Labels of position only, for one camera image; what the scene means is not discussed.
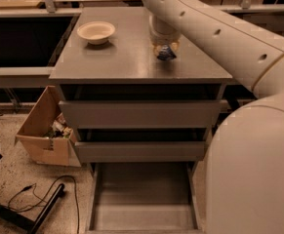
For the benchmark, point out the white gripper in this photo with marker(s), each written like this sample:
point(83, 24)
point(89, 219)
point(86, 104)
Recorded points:
point(162, 37)

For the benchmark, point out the dark blue snack bar wrapper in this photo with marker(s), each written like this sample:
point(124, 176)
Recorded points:
point(167, 53)

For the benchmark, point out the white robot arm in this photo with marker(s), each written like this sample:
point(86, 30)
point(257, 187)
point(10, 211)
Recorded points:
point(245, 161)

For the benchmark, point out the grey drawer cabinet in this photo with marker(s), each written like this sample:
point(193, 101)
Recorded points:
point(125, 69)

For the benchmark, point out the grey top drawer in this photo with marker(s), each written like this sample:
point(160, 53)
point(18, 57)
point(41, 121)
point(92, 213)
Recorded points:
point(139, 114)

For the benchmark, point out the grey middle drawer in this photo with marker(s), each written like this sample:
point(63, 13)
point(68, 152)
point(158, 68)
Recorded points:
point(114, 152)

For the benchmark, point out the grey open bottom drawer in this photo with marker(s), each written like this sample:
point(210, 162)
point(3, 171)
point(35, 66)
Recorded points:
point(143, 198)

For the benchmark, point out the white paper bowl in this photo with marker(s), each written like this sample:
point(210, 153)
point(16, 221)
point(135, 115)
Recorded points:
point(96, 32)

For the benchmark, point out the cardboard box with items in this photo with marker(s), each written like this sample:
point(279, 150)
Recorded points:
point(35, 133)

